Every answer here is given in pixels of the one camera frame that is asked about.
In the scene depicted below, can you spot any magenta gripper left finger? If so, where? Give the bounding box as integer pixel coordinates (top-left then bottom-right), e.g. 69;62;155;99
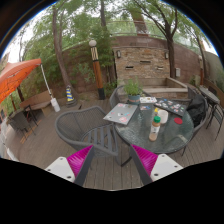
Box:
46;145;94;186

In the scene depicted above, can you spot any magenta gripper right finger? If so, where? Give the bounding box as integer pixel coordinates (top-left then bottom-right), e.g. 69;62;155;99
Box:
130;145;182;185

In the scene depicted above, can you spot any round glass patio table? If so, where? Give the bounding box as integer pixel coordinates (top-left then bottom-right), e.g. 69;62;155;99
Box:
116;104;194;154

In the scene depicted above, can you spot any grey wicker patio chair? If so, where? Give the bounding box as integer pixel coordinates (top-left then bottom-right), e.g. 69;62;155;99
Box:
55;106;118;157

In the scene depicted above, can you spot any bottle with green cap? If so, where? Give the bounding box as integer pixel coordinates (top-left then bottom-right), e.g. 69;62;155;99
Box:
149;116;161;141

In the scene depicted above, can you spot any white cup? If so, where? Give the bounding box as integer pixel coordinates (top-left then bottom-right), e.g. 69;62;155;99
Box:
158;110;169;124

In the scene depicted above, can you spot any red round coaster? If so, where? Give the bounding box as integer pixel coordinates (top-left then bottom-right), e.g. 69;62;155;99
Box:
174;117;183;125

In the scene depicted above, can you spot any grey laptop with stickers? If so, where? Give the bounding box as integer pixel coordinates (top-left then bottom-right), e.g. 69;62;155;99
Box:
104;103;137;125

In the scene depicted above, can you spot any striped blue yellow cone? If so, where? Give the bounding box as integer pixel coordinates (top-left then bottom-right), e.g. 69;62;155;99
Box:
66;85;77;107

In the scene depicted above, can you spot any black laptop with stickers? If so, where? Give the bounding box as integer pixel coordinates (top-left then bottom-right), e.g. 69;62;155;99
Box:
154;98;186;117

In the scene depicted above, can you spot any white paper on table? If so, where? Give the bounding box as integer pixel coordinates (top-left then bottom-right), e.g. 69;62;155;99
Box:
140;97;157;104

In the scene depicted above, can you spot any dark chair far left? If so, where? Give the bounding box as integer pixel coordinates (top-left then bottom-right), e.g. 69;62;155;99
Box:
9;110;32;135

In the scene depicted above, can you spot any dark chair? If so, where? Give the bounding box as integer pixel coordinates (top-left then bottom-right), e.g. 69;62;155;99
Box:
9;110;32;135
199;86;224;135

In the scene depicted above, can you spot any black jacket on chair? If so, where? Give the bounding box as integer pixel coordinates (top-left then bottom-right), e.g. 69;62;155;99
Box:
187;94;206;127

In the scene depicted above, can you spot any wooden bench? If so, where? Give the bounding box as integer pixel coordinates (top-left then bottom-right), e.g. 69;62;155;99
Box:
20;91;52;116

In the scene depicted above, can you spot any grey chair behind table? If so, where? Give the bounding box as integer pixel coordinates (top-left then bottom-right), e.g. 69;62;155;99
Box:
109;85;128;108

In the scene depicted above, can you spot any potted green plant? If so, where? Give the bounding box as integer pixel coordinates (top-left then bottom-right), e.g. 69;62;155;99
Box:
124;79;142;105

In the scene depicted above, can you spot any dark chair far right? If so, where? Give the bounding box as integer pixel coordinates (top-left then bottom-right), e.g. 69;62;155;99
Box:
199;86;224;135

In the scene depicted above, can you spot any orange patio umbrella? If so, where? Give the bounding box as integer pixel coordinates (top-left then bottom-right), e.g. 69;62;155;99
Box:
0;58;41;103

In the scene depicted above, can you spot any stone fountain wall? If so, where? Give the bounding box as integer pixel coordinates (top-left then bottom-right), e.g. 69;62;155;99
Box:
114;47;188;99

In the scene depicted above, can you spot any wooden lamp post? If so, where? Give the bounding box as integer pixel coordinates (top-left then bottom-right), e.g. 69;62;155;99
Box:
89;40;105;100

